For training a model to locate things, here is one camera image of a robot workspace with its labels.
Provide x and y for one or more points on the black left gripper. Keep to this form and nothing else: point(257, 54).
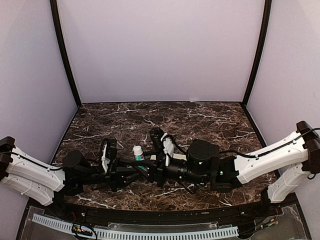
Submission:
point(114, 178)

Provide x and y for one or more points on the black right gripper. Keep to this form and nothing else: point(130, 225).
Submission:
point(156, 170)

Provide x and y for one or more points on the green white glue stick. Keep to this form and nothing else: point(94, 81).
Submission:
point(138, 153)

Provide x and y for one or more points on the cream paper envelope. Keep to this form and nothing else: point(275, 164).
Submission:
point(175, 156)

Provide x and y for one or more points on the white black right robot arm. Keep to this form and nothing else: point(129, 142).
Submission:
point(299, 152)

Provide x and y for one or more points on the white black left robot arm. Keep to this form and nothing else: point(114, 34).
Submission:
point(46, 183)

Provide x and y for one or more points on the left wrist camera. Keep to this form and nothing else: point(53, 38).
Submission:
point(107, 153)

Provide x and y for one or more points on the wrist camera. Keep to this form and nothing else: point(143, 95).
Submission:
point(162, 142)
point(107, 153)

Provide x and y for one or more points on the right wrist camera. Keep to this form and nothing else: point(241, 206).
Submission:
point(162, 142)

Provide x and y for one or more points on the white slotted cable duct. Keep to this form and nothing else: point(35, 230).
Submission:
point(121, 231)

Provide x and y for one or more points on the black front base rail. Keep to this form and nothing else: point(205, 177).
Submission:
point(96, 216)

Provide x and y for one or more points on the black enclosure frame post left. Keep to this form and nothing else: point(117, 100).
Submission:
point(63, 52)

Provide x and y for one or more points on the black enclosure frame post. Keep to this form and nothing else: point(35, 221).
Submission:
point(259, 51)
point(63, 52)

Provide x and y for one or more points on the black enclosure frame post right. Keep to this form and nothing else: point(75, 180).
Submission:
point(259, 51)

